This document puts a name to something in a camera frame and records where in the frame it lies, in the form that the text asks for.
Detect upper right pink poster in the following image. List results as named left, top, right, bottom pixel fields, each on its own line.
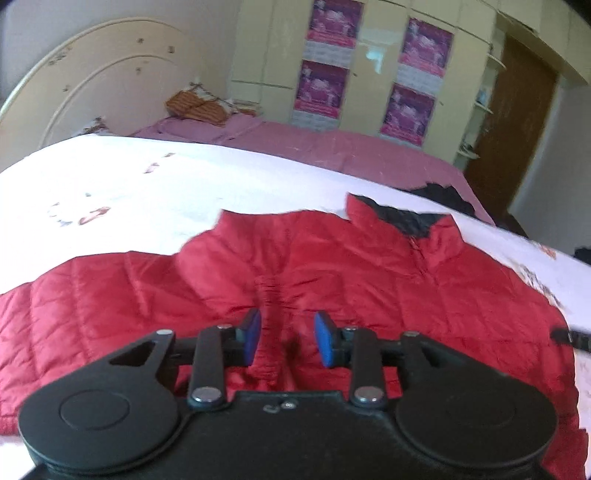
left=396, top=18, right=454, bottom=97

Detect brown wooden door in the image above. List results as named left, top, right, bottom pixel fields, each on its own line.
left=465, top=37, right=558, bottom=218

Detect orange striped folded cloth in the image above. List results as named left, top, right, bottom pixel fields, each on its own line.
left=165, top=83, right=263, bottom=126

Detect corner wall shelves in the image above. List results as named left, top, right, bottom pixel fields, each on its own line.
left=454, top=27, right=506, bottom=172

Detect black garment on bed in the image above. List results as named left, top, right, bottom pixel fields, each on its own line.
left=406, top=183, right=476, bottom=218

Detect cream arched headboard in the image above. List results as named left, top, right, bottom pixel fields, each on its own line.
left=1, top=17, right=226, bottom=169

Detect upper left pink poster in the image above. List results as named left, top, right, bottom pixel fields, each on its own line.
left=303, top=0, right=363, bottom=69

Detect red quilted puffer jacket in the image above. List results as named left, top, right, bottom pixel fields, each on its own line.
left=1, top=196, right=588, bottom=479

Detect pink poster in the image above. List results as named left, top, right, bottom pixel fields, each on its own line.
left=290, top=60, right=349, bottom=132
left=379, top=83, right=436, bottom=148
left=303, top=0, right=363, bottom=69
left=396, top=18, right=454, bottom=97

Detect lower left pink poster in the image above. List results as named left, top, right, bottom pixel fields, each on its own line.
left=290, top=60, right=349, bottom=132

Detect pink bed sheet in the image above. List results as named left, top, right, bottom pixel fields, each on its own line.
left=134, top=114, right=494, bottom=224

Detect lower right pink poster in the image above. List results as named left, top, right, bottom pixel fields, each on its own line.
left=379, top=83, right=436, bottom=148

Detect white floral bed quilt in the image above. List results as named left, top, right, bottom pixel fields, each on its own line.
left=1, top=135, right=590, bottom=479

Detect cream wardrobe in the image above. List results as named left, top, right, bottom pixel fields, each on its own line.
left=230, top=0, right=590, bottom=162

